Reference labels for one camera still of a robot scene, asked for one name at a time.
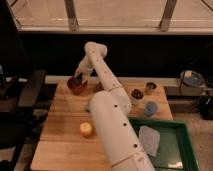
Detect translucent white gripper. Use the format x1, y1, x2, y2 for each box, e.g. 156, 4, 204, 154
74, 57, 94, 82

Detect red bowl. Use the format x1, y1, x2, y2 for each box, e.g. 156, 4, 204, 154
67, 77, 87, 95

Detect black eraser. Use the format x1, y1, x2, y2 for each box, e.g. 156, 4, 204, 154
73, 77, 82, 86

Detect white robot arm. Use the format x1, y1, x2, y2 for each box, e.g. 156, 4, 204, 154
75, 42, 155, 171

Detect yellow apple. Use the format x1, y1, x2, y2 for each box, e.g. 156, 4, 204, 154
80, 122, 93, 137

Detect white cup dark contents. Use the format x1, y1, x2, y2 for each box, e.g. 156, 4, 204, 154
130, 89, 144, 106

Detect metal can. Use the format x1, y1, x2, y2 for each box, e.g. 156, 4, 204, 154
145, 82, 157, 95

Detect black office chair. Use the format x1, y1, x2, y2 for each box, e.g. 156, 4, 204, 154
0, 70, 46, 171

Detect blue cup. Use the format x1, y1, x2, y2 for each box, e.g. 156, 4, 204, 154
144, 101, 158, 117

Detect white cloth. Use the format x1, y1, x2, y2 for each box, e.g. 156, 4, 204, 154
139, 126, 160, 157

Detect green tray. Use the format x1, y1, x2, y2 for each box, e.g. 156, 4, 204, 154
129, 117, 200, 171

